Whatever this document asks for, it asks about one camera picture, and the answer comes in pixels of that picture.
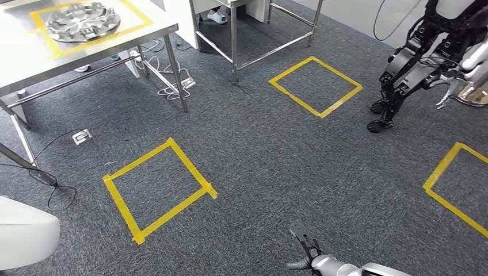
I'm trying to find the white plastic part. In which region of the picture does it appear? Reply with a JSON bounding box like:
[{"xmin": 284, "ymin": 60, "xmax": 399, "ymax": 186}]
[{"xmin": 0, "ymin": 196, "xmax": 61, "ymax": 271}]

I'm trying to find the yellow floor tape square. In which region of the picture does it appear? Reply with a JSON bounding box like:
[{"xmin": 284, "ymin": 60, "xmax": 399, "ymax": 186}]
[
  {"xmin": 102, "ymin": 137, "xmax": 218, "ymax": 246},
  {"xmin": 268, "ymin": 56, "xmax": 363, "ymax": 119},
  {"xmin": 422, "ymin": 141, "xmax": 488, "ymax": 239}
]

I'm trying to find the person's slippered foot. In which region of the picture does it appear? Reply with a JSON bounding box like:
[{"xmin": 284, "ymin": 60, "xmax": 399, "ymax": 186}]
[{"xmin": 207, "ymin": 8, "xmax": 228, "ymax": 25}]

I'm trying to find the white desk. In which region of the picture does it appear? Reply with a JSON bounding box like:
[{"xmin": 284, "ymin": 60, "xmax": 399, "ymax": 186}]
[{"xmin": 163, "ymin": 0, "xmax": 203, "ymax": 51}]

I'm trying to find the floor outlet box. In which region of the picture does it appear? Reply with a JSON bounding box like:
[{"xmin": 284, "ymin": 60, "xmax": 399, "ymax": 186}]
[{"xmin": 72, "ymin": 128, "xmax": 93, "ymax": 147}]

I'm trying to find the black legged humanoid robot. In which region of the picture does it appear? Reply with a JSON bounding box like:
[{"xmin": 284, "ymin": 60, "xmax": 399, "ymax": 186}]
[{"xmin": 367, "ymin": 0, "xmax": 488, "ymax": 134}]

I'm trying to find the silver wheel cover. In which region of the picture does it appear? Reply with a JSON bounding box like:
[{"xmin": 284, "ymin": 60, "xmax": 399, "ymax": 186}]
[{"xmin": 45, "ymin": 2, "xmax": 121, "ymax": 43}]

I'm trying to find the chrome base stanchion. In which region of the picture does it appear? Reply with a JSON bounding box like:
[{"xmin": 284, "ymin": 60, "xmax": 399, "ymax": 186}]
[{"xmin": 455, "ymin": 82, "xmax": 488, "ymax": 108}]

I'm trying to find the white cable bundle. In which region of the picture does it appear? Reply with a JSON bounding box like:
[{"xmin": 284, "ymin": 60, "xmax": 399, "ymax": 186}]
[{"xmin": 133, "ymin": 40, "xmax": 192, "ymax": 101}]

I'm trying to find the black hanging cable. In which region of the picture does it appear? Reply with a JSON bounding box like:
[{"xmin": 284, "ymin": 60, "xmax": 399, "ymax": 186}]
[{"xmin": 372, "ymin": 0, "xmax": 422, "ymax": 42}]

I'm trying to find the black floor cable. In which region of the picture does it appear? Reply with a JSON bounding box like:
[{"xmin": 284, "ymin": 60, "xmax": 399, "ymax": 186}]
[{"xmin": 26, "ymin": 129, "xmax": 83, "ymax": 212}]

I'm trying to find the yellow table tape frame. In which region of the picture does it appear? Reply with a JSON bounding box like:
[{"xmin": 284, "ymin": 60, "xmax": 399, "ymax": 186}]
[{"xmin": 29, "ymin": 0, "xmax": 153, "ymax": 60}]

